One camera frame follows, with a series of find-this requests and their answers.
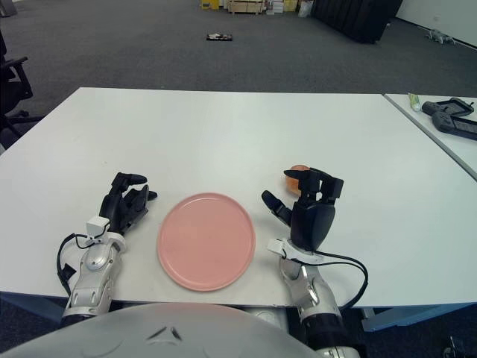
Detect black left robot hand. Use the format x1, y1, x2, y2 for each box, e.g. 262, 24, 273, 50
97, 172, 159, 236

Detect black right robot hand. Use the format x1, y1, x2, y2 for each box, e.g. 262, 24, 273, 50
261, 167, 344, 251

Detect red yellow apple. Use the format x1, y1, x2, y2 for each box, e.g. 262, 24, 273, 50
285, 164, 310, 195

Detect pink round plate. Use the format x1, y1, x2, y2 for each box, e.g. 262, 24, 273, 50
157, 192, 257, 292

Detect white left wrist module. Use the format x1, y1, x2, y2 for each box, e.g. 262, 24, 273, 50
85, 217, 110, 239

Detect grey robot torso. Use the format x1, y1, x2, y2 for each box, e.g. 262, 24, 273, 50
0, 301, 318, 358

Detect black office chair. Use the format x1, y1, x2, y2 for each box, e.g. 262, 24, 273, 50
0, 28, 44, 150

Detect black handheld controller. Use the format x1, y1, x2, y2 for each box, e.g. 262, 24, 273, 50
420, 97, 475, 116

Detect black controller with screen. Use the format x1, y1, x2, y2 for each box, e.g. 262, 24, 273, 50
430, 110, 477, 141

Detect black floor equipment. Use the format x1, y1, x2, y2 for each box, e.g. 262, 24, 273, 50
443, 335, 469, 358

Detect black curtain partition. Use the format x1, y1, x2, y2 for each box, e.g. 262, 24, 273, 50
311, 0, 404, 45

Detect stack of cardboard boxes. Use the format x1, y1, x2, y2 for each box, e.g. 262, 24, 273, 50
262, 0, 299, 16

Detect small grey robot dog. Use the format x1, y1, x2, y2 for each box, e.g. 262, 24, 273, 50
426, 28, 458, 44

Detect wooden crate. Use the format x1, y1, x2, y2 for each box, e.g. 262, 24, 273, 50
227, 0, 262, 15

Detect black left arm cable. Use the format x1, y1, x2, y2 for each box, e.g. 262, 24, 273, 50
56, 233, 94, 295

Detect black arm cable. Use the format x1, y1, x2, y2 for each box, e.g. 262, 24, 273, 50
56, 233, 94, 295
286, 249, 370, 310

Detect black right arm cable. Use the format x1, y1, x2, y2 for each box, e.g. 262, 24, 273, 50
286, 249, 370, 310

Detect blue table frame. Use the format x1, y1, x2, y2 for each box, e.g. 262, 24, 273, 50
0, 289, 477, 333

